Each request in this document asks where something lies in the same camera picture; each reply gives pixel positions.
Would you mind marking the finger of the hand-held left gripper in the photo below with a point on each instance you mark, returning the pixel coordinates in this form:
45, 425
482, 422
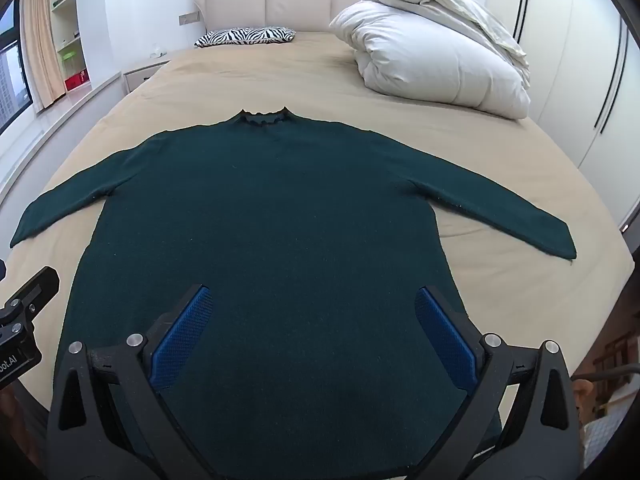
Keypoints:
31, 291

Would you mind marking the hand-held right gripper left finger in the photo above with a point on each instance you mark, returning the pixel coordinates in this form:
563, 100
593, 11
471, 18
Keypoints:
182, 336

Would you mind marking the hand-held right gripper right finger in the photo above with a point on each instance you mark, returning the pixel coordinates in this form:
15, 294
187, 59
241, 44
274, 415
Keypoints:
446, 341

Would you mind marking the dark green sweater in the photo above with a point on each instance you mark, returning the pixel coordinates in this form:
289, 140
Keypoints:
270, 240

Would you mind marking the dark wooden furniture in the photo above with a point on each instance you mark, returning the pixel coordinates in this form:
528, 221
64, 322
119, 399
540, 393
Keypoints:
607, 360

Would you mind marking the white window ledge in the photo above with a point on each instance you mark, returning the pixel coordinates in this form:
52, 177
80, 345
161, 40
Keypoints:
60, 115

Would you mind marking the white checked cloth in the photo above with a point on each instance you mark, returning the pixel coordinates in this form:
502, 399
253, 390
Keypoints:
600, 437

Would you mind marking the red box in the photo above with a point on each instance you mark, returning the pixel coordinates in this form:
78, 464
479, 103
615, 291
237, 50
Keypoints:
76, 81

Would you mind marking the window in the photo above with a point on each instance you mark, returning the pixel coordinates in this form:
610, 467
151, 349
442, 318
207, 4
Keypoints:
12, 75

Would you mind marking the green shelf item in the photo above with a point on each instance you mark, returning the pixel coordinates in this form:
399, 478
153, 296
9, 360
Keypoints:
70, 53

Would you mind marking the white nightstand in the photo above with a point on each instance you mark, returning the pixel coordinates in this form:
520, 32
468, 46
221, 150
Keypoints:
142, 74

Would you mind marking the beige curtain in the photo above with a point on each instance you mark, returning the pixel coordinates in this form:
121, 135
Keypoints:
41, 45

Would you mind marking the small nightstand items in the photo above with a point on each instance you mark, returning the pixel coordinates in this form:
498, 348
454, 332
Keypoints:
159, 53

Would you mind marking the bed with beige sheet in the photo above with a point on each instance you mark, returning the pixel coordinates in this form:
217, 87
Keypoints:
350, 85

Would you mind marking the white duvet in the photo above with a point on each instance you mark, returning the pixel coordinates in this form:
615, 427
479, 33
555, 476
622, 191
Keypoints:
430, 55

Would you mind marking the white wardrobe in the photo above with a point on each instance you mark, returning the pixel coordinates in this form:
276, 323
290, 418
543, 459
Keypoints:
565, 60

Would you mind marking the zebra print pillow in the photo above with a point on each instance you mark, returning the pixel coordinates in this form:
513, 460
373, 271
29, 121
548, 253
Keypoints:
247, 36

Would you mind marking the cream duvet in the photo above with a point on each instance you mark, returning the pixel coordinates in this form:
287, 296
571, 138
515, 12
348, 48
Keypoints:
450, 2

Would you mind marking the white wall shelf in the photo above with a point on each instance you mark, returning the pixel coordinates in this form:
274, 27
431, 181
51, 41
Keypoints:
70, 25

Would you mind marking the wall switch panel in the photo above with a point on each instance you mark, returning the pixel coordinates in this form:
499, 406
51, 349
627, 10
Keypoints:
189, 18

